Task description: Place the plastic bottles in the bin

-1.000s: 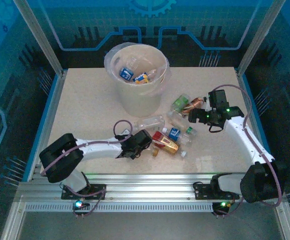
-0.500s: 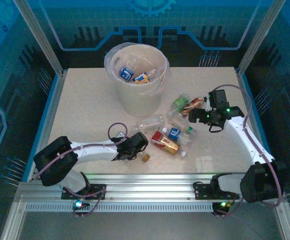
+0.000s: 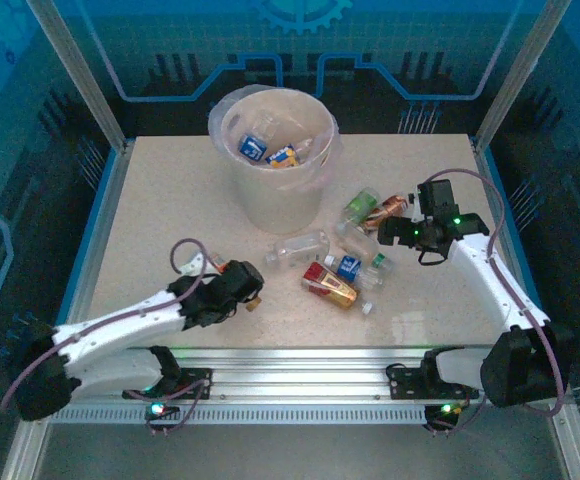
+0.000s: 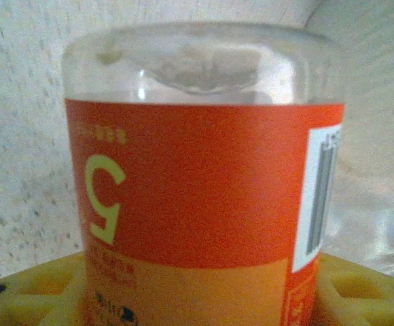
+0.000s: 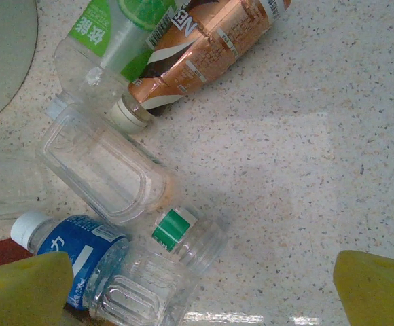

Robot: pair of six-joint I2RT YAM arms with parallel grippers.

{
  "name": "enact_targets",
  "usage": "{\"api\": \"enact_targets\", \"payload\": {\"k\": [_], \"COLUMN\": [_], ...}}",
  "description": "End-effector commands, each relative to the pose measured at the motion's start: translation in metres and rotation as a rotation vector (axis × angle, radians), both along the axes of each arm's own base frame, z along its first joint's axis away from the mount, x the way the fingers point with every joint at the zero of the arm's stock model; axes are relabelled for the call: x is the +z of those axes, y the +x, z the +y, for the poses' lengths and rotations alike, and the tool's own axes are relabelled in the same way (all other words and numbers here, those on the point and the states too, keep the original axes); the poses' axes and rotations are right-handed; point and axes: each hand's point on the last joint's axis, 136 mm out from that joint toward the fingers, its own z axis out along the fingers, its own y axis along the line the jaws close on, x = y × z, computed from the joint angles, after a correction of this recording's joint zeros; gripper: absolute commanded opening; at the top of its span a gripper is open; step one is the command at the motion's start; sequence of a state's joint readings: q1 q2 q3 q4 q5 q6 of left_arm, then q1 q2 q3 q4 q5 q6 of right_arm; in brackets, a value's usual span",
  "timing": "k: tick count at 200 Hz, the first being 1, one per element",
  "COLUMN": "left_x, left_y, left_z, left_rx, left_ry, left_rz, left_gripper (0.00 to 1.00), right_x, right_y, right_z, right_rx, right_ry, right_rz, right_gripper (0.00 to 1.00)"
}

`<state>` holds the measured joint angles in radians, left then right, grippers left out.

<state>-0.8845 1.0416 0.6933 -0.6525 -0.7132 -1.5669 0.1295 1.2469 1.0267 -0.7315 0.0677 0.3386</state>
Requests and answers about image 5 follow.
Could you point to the white plastic bin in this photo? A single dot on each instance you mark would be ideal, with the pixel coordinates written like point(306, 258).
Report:
point(0, 51)

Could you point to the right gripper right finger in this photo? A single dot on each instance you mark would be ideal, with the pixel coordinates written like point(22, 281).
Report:
point(380, 295)

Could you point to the green label clear bottle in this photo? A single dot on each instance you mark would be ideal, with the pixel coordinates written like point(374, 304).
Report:
point(91, 37)

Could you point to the copper brown coffee bottle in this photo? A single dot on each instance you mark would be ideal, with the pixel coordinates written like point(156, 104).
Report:
point(210, 51)

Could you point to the clear bottle peach base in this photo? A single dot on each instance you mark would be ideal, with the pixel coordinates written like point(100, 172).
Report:
point(105, 169)

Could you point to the red gold label bottle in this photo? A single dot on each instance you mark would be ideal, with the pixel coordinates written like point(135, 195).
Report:
point(0, 253)

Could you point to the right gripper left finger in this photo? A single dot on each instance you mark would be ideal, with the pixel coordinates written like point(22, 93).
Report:
point(20, 295)

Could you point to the blue label clear bottle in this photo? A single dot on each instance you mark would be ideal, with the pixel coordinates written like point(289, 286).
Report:
point(81, 244)

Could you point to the small clear green band bottle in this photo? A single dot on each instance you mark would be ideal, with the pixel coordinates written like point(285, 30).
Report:
point(171, 225)

